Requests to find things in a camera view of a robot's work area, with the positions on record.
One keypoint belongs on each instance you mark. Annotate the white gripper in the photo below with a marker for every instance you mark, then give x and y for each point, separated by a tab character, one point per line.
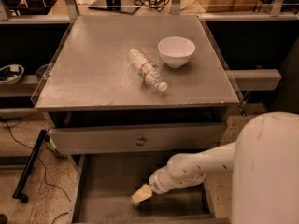
158	182

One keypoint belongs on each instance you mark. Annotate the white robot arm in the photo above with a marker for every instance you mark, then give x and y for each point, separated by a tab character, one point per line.
264	160

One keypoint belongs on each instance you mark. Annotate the open grey middle drawer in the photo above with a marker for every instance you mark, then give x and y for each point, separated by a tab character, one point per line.
106	182

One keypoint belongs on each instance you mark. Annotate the brass drawer knob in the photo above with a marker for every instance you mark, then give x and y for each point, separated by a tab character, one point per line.
141	141

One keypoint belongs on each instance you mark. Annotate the grey top drawer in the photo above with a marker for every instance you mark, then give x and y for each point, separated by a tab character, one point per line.
117	139

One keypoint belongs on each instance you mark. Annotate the grey wooden drawer cabinet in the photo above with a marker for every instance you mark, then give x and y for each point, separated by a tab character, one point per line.
136	84

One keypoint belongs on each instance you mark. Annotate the clear plastic water bottle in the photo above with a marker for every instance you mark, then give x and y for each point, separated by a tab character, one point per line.
149	71

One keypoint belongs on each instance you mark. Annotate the black bar on floor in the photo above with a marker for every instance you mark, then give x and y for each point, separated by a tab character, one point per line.
18	193

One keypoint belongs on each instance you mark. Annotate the white ceramic bowl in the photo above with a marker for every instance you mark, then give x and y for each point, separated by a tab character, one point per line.
176	51

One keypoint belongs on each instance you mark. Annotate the small bowl with items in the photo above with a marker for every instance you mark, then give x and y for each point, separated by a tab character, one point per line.
11	74

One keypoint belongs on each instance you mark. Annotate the black monitor stand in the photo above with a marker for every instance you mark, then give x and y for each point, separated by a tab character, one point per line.
120	6

